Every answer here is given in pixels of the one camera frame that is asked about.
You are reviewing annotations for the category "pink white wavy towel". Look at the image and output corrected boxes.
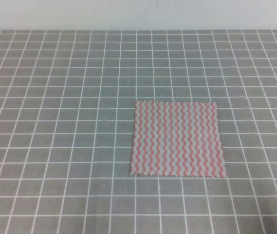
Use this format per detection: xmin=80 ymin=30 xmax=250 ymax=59
xmin=130 ymin=100 xmax=227 ymax=178

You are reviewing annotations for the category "grey grid tablecloth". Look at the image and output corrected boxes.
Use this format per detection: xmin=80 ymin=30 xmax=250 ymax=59
xmin=0 ymin=30 xmax=277 ymax=234

